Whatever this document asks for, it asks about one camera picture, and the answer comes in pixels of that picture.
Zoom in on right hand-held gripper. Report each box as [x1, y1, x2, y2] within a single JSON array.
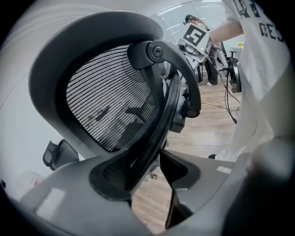
[[178, 24, 214, 70]]

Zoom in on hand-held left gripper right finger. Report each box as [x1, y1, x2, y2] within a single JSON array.
[[159, 149, 254, 231]]

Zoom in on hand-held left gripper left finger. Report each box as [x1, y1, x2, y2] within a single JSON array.
[[18, 153, 150, 236]]

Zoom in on black office chair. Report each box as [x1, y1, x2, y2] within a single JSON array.
[[29, 10, 202, 192]]

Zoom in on person's right forearm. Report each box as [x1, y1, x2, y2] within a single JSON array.
[[208, 20, 231, 47]]

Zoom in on black and white swivel chair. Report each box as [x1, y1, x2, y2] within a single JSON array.
[[218, 40, 242, 94]]

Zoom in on person in white clothes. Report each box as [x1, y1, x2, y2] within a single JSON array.
[[221, 0, 291, 102]]

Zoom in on person's white trousers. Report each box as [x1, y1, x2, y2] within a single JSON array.
[[216, 69, 289, 162]]

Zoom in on black hanging cable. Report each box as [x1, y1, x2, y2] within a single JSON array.
[[220, 41, 242, 125]]

